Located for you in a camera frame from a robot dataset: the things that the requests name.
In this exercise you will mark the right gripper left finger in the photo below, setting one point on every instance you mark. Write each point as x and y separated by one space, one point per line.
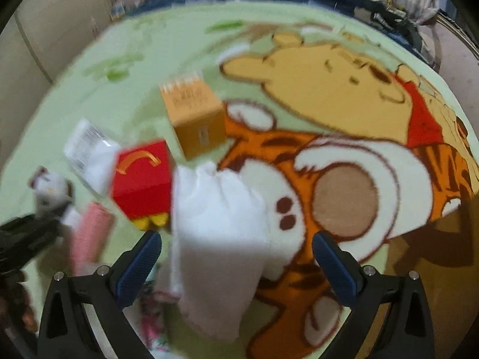
133 267

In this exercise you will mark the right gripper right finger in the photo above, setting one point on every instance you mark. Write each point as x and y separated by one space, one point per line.
339 267

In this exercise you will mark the pink tube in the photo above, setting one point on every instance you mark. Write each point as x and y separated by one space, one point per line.
90 237

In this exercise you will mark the small plush toy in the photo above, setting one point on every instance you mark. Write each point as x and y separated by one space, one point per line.
52 192

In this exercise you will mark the red toy box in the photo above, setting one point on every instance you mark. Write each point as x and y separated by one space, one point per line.
142 184

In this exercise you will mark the white wet wipes pack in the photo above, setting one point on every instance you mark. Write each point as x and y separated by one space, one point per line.
92 156

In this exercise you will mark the orange cardboard box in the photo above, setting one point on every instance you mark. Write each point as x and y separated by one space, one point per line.
195 113

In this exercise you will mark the floral hand cream tube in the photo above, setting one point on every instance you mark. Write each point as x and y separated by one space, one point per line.
152 323

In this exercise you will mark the Winnie the Pooh fleece blanket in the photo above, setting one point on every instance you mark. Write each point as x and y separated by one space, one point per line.
333 124

